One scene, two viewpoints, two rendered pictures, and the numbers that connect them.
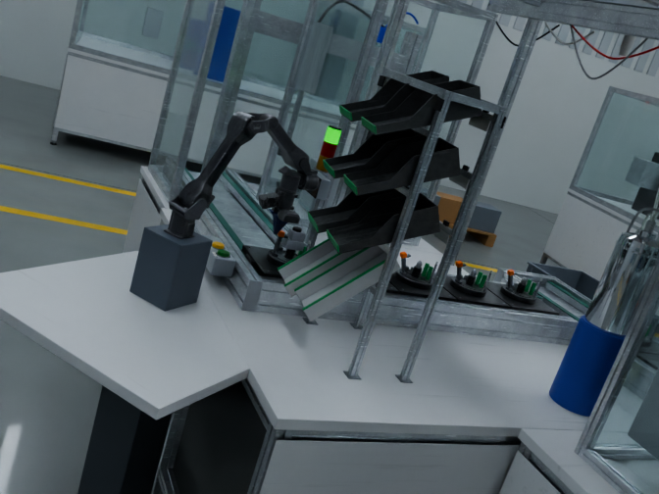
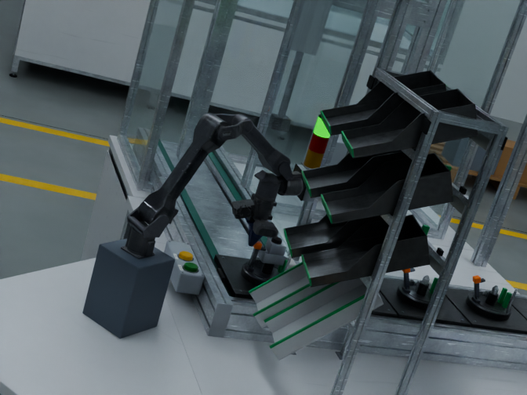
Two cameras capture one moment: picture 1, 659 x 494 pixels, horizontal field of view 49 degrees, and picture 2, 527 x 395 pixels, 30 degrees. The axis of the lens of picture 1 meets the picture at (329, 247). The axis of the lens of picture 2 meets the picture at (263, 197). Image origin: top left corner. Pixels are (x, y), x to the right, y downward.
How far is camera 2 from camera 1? 0.45 m
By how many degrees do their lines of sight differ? 7
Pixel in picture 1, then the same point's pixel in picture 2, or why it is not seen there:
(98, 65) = not seen: outside the picture
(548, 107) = not seen: outside the picture
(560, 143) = not seen: outside the picture
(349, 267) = (328, 296)
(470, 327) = (485, 358)
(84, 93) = (52, 14)
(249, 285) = (216, 309)
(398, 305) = (395, 331)
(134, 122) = (112, 48)
